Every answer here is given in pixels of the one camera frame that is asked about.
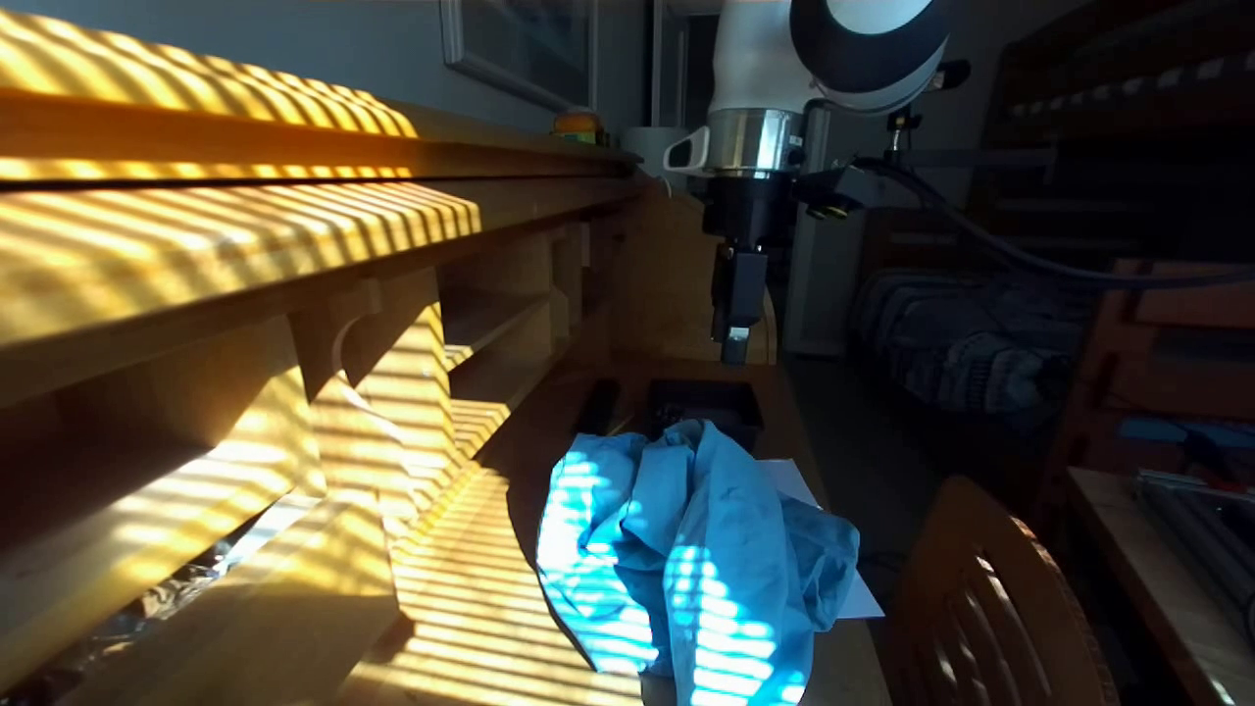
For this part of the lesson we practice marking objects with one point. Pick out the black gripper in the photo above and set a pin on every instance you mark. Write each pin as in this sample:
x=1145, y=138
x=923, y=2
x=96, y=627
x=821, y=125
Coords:
x=748, y=220

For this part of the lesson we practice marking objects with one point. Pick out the blue cloth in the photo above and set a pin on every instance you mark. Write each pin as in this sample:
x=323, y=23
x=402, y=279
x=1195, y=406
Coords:
x=706, y=561

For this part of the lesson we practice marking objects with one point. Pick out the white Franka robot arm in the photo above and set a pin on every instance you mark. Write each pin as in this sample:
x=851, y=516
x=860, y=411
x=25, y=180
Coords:
x=808, y=62

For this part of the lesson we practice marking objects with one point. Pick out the wooden desk with hutch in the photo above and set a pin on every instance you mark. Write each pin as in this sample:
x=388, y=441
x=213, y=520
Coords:
x=196, y=250

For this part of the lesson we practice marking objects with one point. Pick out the striped bedding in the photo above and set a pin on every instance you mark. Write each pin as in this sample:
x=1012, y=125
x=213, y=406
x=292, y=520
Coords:
x=975, y=346

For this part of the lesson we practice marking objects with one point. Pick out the small yellow object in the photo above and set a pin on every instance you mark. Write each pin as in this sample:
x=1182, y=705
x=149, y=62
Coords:
x=577, y=129

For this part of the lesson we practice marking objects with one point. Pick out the wooden chair back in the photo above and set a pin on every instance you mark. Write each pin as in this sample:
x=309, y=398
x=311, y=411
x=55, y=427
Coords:
x=995, y=614

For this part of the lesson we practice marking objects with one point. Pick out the wooden side table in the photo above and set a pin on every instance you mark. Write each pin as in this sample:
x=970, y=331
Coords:
x=1149, y=592

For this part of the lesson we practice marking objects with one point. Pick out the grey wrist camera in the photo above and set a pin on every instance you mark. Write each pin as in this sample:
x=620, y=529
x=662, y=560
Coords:
x=846, y=190

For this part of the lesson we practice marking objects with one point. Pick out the black camera on stand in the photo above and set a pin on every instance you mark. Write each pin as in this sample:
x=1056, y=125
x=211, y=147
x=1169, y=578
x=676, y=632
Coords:
x=914, y=125

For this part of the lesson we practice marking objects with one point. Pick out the framed wall picture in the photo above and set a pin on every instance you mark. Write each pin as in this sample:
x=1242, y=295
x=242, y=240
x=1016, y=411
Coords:
x=524, y=44

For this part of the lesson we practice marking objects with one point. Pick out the wooden bed frame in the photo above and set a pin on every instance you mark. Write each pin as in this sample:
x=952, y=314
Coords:
x=1179, y=338

